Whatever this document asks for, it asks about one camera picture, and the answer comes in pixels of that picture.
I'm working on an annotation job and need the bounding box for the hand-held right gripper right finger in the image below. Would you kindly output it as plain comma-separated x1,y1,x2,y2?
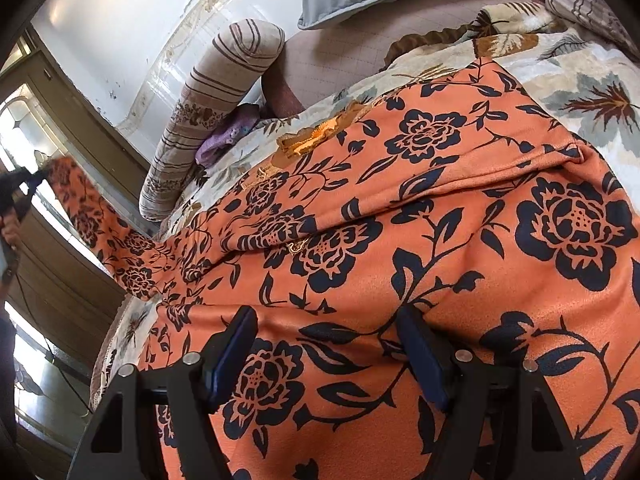
396,305,586,480

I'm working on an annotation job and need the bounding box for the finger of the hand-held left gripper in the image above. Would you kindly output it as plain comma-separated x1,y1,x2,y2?
0,167,51,217

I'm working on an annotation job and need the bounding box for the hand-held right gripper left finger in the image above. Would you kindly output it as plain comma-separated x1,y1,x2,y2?
75,305,258,480

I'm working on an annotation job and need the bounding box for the orange floral garment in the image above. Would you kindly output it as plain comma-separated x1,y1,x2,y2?
47,57,640,480

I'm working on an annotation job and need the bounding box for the person's left hand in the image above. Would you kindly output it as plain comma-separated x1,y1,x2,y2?
0,212,23,255

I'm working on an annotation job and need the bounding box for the wooden door with glass panels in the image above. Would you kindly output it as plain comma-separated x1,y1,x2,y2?
0,25,151,461

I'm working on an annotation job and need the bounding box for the striped bolster pillow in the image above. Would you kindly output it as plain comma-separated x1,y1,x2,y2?
139,19,287,222

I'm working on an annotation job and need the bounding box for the purple cloth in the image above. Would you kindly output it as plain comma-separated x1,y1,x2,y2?
195,102,261,167

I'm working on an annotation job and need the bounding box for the leaf print blanket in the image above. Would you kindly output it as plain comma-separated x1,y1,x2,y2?
90,2,640,411

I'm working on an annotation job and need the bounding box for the pink bed sheet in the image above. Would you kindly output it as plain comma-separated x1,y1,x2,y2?
260,0,546,118

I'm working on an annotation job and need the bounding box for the black cable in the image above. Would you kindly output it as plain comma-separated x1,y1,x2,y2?
12,275,96,416

